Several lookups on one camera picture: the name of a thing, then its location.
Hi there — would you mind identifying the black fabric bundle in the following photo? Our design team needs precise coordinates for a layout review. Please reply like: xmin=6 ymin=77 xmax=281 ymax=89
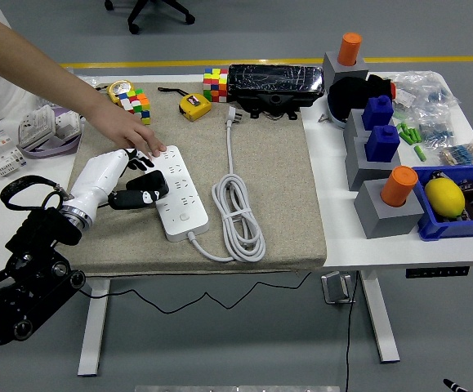
xmin=327 ymin=74 xmax=395 ymax=123

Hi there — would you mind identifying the black table control panel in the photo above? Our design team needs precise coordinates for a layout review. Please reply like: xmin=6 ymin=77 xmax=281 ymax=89
xmin=406 ymin=265 xmax=471 ymax=280

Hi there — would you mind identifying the white table leg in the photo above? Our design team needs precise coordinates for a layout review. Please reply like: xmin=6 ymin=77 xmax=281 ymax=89
xmin=358 ymin=269 xmax=401 ymax=364
xmin=76 ymin=279 xmax=111 ymax=377

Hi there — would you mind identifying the large white wall socket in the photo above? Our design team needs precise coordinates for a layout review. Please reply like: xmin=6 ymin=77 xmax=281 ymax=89
xmin=17 ymin=105 xmax=56 ymax=149

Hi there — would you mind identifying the hanging black cable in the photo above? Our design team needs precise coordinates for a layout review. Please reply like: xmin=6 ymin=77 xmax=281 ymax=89
xmin=344 ymin=271 xmax=359 ymax=392

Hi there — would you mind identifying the large grey block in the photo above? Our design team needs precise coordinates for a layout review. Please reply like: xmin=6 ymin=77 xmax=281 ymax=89
xmin=353 ymin=178 xmax=426 ymax=240

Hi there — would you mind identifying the white-faced multicolour puzzle cube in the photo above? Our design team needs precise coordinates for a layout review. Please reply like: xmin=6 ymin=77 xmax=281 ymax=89
xmin=117 ymin=88 xmax=152 ymax=126

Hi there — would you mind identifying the white circuit breaker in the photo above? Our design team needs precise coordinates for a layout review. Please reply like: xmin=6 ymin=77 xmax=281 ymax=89
xmin=0 ymin=128 xmax=28 ymax=179

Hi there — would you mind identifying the black film-wrapped device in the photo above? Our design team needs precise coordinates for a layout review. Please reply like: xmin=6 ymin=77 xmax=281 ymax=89
xmin=226 ymin=64 xmax=326 ymax=121

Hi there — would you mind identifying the white power strip cord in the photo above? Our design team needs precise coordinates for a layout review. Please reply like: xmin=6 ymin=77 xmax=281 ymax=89
xmin=185 ymin=106 xmax=267 ymax=263

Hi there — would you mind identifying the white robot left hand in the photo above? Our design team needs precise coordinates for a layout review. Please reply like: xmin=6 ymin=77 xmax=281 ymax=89
xmin=62 ymin=148 xmax=160 ymax=225

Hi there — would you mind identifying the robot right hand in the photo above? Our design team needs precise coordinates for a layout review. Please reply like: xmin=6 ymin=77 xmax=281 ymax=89
xmin=443 ymin=377 xmax=468 ymax=392

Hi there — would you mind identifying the small bag of blue resistors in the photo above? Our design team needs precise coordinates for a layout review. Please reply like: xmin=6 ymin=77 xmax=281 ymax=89
xmin=417 ymin=116 xmax=457 ymax=149

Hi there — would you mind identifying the slim orange cylinder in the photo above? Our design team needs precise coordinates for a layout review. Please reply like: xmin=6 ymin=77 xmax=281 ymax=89
xmin=337 ymin=32 xmax=363 ymax=67

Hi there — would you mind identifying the round yellow tape measure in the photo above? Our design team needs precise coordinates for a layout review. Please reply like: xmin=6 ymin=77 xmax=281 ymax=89
xmin=105 ymin=79 xmax=135 ymax=103

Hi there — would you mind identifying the yellow lemon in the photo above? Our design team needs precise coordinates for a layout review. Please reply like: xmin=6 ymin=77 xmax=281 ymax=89
xmin=424 ymin=178 xmax=466 ymax=217

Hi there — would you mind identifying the small grey block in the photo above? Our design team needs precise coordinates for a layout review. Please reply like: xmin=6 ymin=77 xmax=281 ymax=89
xmin=323 ymin=51 xmax=369 ymax=85

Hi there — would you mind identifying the yellow-red multicolour puzzle cube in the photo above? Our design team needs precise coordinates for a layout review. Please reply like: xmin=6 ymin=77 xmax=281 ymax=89
xmin=202 ymin=67 xmax=230 ymax=103

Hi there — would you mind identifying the silver metal hook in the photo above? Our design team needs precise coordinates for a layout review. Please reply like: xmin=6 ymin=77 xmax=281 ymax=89
xmin=320 ymin=271 xmax=356 ymax=306

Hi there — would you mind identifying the white round base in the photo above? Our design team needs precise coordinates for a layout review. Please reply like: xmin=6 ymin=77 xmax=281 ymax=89
xmin=328 ymin=109 xmax=350 ymax=131

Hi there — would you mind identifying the thick orange cylinder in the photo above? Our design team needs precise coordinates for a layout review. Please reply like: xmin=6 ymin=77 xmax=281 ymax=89
xmin=381 ymin=165 xmax=419 ymax=207

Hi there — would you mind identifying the blue plastic bin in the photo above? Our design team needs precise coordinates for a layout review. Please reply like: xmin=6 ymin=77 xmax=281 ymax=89
xmin=411 ymin=163 xmax=473 ymax=242

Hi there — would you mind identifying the square yellow tape measure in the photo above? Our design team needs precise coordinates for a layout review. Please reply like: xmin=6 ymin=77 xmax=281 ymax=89
xmin=157 ymin=86 xmax=213 ymax=123

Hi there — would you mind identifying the blue block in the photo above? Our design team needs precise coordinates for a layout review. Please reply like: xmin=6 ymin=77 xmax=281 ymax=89
xmin=364 ymin=125 xmax=401 ymax=164
xmin=361 ymin=96 xmax=395 ymax=131

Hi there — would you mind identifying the person's left hand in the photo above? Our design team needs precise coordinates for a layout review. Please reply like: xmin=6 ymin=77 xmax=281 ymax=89
xmin=83 ymin=96 xmax=167 ymax=160

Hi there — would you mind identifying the white power strip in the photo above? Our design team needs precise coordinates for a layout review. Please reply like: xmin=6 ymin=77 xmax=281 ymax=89
xmin=140 ymin=145 xmax=210 ymax=243

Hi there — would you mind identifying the bag of tan resistors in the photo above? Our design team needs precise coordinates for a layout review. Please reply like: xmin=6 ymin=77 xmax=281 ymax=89
xmin=438 ymin=140 xmax=473 ymax=167

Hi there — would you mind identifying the black office chair base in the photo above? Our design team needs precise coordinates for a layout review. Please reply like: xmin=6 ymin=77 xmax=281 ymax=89
xmin=104 ymin=0 xmax=196 ymax=36

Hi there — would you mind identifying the thin black adapter cord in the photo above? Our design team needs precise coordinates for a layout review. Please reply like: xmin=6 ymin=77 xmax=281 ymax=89
xmin=76 ymin=272 xmax=313 ymax=314

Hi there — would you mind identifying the small white wall socket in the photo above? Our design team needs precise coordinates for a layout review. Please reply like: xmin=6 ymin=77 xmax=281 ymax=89
xmin=54 ymin=106 xmax=83 ymax=140

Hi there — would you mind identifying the black plug adapter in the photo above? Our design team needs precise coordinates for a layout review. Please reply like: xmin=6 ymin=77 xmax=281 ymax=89
xmin=125 ymin=170 xmax=171 ymax=201

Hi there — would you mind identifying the grey-brown mat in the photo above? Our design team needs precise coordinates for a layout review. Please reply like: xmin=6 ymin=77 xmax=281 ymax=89
xmin=50 ymin=81 xmax=328 ymax=278

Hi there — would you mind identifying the large bag of blue resistors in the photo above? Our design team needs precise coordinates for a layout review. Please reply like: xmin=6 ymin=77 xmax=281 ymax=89
xmin=393 ymin=71 xmax=462 ymax=123

